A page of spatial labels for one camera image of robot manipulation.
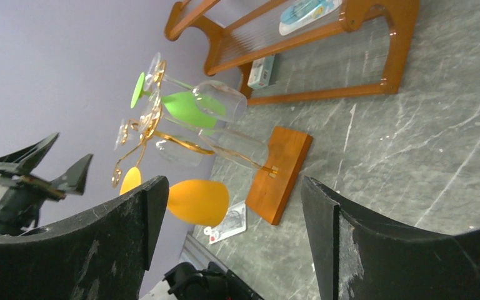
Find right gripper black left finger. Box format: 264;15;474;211
0;176;169;299

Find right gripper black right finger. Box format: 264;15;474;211
301;177;480;299

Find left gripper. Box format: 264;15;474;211
0;132;94;201

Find orange plastic wine glass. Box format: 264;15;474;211
111;167;229;226

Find clear wine glass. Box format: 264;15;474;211
131;52;248;123
114;119;214;170
137;91;278;175

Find green plastic wine glass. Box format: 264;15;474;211
130;72;218;129

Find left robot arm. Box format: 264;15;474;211
0;133;171;299

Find wooden shelf rack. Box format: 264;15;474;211
164;0;421;106

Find packaged item on table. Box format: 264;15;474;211
204;202;247;244

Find small box on shelf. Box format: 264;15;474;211
247;55;275;89

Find blue toothbrush package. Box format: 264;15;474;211
279;0;343;36

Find gold wire wine glass rack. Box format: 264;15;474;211
111;59;314;226

